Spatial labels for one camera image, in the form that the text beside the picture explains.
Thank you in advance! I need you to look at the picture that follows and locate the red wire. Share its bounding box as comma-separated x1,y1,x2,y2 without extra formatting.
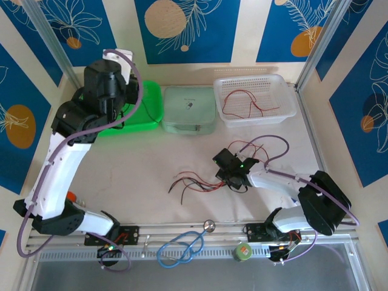
180,145,264,206
223,90,280,119
224,90,266,119
173,139,270,186

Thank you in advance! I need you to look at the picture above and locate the blue stethoscope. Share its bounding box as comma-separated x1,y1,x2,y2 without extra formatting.
142,220,216,270

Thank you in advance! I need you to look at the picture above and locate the green plastic basket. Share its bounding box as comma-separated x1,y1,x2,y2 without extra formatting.
79,80,165,138

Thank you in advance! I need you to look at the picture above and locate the mint green zip pouch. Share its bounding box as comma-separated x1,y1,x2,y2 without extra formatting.
161,86,219,136

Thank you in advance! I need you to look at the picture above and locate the white perforated plastic basket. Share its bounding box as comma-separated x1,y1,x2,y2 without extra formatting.
213,74,297,128

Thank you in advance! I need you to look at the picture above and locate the grey metal panel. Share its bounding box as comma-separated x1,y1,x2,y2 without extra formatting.
28,242,367,291

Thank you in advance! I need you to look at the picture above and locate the small orange capped bottle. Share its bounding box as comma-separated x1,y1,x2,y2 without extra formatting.
66,191,86,207

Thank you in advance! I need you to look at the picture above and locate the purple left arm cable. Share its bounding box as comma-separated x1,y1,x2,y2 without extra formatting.
16,50,143,272

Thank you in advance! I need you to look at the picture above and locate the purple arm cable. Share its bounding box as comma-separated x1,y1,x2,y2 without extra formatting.
241,135,361,264
16,50,143,272

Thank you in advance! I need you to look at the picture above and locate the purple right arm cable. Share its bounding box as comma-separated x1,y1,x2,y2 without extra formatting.
241,135,361,264

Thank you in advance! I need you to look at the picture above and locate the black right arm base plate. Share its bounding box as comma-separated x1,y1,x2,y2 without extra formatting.
244,222,301,243

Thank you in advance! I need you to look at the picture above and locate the aluminium frame post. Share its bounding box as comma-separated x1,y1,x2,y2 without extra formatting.
295,0,354,92
21,0,84,93

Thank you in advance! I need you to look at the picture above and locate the aluminium frame rail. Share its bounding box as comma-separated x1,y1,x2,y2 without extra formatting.
25,219,357,251

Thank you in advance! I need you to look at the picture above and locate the aluminium side rail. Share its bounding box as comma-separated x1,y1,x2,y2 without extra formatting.
295,83,342,221

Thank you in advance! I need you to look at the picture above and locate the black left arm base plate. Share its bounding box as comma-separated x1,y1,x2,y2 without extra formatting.
84,226,140,246

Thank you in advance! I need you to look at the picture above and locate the grey slotted cable duct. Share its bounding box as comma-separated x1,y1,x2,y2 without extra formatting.
38,247,272,262

